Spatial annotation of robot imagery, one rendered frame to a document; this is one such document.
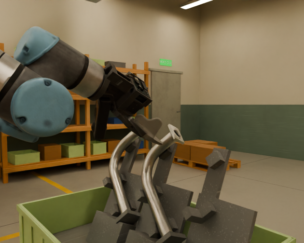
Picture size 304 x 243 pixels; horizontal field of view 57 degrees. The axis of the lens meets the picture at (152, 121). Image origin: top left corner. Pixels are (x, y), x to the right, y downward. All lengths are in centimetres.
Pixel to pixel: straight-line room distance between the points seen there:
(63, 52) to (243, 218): 48
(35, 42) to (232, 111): 748
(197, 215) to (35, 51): 47
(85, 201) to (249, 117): 681
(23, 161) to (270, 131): 544
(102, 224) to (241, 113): 701
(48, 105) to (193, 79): 804
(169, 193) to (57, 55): 46
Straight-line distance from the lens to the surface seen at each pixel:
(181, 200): 75
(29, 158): 519
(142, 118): 63
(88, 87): 56
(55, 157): 538
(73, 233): 98
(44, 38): 52
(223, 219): 67
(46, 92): 37
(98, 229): 88
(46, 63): 52
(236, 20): 814
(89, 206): 103
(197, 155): 552
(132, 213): 81
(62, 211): 99
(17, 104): 37
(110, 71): 57
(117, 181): 88
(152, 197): 75
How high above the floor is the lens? 125
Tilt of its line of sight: 3 degrees down
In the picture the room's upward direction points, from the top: straight up
